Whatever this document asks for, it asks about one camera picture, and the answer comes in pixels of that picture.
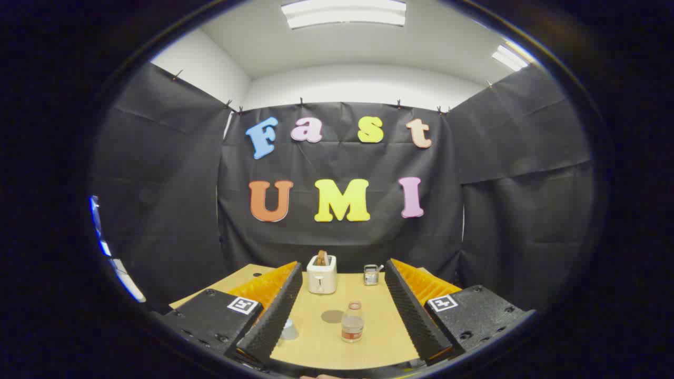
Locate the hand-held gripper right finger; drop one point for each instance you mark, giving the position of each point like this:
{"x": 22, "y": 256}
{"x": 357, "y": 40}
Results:
{"x": 413, "y": 310}

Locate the small ceiling light panel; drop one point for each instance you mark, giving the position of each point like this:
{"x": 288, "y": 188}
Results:
{"x": 509, "y": 58}

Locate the brown toast slice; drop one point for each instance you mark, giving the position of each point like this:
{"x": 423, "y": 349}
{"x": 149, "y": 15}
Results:
{"x": 321, "y": 258}

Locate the wooden table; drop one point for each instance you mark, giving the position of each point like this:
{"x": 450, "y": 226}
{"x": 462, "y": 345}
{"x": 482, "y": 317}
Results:
{"x": 326, "y": 352}

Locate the round brown coaster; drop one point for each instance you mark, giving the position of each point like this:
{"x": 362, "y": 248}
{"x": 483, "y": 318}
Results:
{"x": 331, "y": 317}

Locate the black backdrop cloth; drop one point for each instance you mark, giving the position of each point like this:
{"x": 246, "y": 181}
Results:
{"x": 342, "y": 242}

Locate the white toaster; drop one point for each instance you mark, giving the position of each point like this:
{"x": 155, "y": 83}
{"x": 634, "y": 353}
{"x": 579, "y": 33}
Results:
{"x": 321, "y": 279}

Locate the white cup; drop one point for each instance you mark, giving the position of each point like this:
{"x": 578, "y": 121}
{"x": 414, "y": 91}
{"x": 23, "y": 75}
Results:
{"x": 289, "y": 330}

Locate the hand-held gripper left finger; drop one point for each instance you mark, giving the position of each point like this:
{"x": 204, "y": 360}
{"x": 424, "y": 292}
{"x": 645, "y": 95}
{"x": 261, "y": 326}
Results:
{"x": 274, "y": 310}

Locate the large ceiling light panel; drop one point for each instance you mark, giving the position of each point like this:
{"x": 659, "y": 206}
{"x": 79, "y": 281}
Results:
{"x": 345, "y": 13}

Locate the clear plastic juice bottle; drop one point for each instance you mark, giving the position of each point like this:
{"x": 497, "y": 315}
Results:
{"x": 352, "y": 326}

